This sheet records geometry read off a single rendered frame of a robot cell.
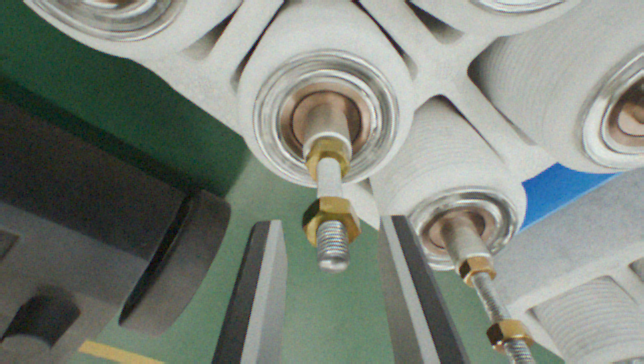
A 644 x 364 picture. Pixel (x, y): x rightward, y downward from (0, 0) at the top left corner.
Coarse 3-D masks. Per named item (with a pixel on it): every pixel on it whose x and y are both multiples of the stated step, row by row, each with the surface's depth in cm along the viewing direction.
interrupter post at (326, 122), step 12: (324, 108) 16; (336, 108) 16; (312, 120) 15; (324, 120) 15; (336, 120) 15; (312, 132) 14; (324, 132) 14; (336, 132) 14; (348, 132) 15; (312, 144) 14; (348, 144) 14; (348, 156) 14
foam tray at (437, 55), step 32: (256, 0) 19; (384, 0) 20; (224, 32) 21; (256, 32) 21; (384, 32) 31; (416, 32) 21; (448, 32) 23; (160, 64) 22; (192, 64) 22; (224, 64) 22; (416, 64) 22; (448, 64) 22; (192, 96) 23; (224, 96) 23; (416, 96) 23; (448, 96) 23; (480, 96) 23; (480, 128) 25; (512, 128) 29; (512, 160) 27; (544, 160) 27; (352, 192) 28
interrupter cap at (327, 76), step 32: (288, 64) 14; (320, 64) 15; (352, 64) 15; (256, 96) 15; (288, 96) 15; (320, 96) 16; (352, 96) 16; (384, 96) 16; (256, 128) 16; (288, 128) 17; (352, 128) 17; (384, 128) 17; (288, 160) 18; (352, 160) 18
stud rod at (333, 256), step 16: (320, 160) 13; (320, 176) 12; (336, 176) 12; (320, 192) 12; (336, 192) 11; (336, 224) 10; (320, 240) 10; (336, 240) 9; (320, 256) 9; (336, 256) 9; (336, 272) 10
